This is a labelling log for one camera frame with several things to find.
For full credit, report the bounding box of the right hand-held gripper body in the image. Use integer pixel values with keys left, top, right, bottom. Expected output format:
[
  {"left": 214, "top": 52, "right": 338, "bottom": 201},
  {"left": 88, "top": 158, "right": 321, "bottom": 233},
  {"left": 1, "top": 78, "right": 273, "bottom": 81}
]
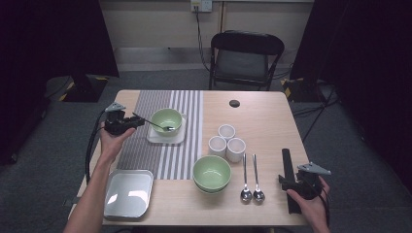
[{"left": 294, "top": 162, "right": 332, "bottom": 200}]

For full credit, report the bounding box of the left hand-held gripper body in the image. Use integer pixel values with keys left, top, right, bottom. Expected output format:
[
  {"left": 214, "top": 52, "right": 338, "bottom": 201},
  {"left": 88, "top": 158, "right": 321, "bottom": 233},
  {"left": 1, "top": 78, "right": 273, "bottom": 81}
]
[{"left": 103, "top": 101, "right": 132, "bottom": 136}]

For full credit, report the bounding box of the metal spoon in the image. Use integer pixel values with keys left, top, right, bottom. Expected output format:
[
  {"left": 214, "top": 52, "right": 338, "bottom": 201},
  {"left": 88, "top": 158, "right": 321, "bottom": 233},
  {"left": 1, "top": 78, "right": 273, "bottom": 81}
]
[
  {"left": 252, "top": 153, "right": 266, "bottom": 204},
  {"left": 239, "top": 152, "right": 253, "bottom": 204},
  {"left": 131, "top": 112, "right": 176, "bottom": 132}
]

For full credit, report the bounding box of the green bowl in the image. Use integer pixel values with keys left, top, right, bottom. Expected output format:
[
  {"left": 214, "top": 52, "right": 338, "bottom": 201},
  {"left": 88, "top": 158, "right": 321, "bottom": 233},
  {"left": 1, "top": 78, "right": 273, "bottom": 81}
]
[
  {"left": 150, "top": 108, "right": 184, "bottom": 137},
  {"left": 192, "top": 154, "right": 232, "bottom": 192},
  {"left": 194, "top": 183, "right": 228, "bottom": 195}
]

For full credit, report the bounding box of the white square plate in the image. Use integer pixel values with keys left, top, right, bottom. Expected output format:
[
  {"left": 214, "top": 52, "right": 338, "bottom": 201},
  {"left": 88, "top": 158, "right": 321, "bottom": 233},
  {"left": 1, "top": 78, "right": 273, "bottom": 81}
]
[{"left": 146, "top": 113, "right": 189, "bottom": 146}]

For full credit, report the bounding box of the person's left hand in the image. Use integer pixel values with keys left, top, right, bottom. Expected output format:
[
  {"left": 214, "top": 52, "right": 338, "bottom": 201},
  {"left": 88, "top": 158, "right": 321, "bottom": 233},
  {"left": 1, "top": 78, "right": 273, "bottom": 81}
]
[{"left": 98, "top": 123, "right": 137, "bottom": 162}]

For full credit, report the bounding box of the person's right hand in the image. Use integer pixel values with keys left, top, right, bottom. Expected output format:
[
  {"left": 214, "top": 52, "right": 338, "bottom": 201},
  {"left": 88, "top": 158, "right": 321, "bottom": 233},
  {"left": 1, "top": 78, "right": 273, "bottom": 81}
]
[{"left": 286, "top": 176, "right": 331, "bottom": 227}]

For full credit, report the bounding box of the striped woven placemat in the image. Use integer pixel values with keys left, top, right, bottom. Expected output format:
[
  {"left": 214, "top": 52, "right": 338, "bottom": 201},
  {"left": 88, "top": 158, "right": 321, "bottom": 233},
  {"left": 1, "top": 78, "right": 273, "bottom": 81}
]
[{"left": 116, "top": 89, "right": 205, "bottom": 181}]

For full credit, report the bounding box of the white cup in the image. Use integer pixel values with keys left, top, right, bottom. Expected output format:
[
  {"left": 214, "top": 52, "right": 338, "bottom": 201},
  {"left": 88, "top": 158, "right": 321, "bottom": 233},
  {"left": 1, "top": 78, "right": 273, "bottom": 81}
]
[
  {"left": 225, "top": 137, "right": 247, "bottom": 163},
  {"left": 218, "top": 123, "right": 237, "bottom": 141},
  {"left": 208, "top": 135, "right": 227, "bottom": 158}
]

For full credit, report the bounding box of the metal tray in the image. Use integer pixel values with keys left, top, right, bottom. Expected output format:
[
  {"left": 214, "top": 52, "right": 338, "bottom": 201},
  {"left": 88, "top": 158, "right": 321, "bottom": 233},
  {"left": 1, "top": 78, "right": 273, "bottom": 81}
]
[{"left": 103, "top": 168, "right": 155, "bottom": 220}]

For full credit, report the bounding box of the grey floor tape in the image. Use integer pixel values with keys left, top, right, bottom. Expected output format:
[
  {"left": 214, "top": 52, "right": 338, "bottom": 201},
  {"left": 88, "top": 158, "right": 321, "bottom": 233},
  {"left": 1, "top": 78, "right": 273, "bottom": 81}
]
[{"left": 62, "top": 196, "right": 81, "bottom": 208}]

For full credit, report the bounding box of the dark curtain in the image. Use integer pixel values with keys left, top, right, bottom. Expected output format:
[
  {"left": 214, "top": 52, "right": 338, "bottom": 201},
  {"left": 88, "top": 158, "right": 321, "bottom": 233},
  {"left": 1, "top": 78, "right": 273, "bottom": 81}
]
[
  {"left": 0, "top": 0, "right": 120, "bottom": 166},
  {"left": 290, "top": 0, "right": 412, "bottom": 195}
]

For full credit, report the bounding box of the black folding chair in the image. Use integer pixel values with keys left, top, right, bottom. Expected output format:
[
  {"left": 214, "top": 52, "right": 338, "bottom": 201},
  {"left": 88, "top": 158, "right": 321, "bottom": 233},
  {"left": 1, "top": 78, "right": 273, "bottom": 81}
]
[{"left": 208, "top": 29, "right": 286, "bottom": 92}]

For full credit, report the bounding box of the left hand-held gripper cable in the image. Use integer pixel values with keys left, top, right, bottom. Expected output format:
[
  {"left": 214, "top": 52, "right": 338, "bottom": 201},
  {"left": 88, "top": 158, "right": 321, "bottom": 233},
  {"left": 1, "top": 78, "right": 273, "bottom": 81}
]
[{"left": 85, "top": 110, "right": 108, "bottom": 185}]

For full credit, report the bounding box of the hand-held gripper cable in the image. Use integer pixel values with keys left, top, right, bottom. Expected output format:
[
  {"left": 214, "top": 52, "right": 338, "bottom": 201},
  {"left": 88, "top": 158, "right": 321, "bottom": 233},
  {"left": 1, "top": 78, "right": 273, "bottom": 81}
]
[
  {"left": 319, "top": 183, "right": 332, "bottom": 227},
  {"left": 85, "top": 110, "right": 108, "bottom": 185}
]

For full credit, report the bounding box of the right hand-held gripper cable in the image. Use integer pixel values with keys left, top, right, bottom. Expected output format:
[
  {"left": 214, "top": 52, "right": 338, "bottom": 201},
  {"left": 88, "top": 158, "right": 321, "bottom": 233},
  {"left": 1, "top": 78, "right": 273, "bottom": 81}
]
[{"left": 319, "top": 183, "right": 332, "bottom": 227}]

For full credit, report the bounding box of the black floor cable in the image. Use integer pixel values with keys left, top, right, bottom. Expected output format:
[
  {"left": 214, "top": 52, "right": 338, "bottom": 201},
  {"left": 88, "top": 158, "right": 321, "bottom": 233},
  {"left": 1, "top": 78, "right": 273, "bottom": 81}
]
[
  {"left": 291, "top": 96, "right": 341, "bottom": 118},
  {"left": 301, "top": 85, "right": 336, "bottom": 144}
]

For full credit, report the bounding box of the black wall cable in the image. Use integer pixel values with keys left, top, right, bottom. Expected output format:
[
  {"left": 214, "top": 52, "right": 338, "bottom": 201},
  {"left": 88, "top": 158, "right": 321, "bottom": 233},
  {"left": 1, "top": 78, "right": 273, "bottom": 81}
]
[{"left": 193, "top": 5, "right": 212, "bottom": 73}]

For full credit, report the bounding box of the white wall socket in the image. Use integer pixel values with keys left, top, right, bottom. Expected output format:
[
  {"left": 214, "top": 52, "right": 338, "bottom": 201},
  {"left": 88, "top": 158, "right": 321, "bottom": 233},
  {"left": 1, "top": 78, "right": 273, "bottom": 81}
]
[{"left": 189, "top": 0, "right": 214, "bottom": 14}]

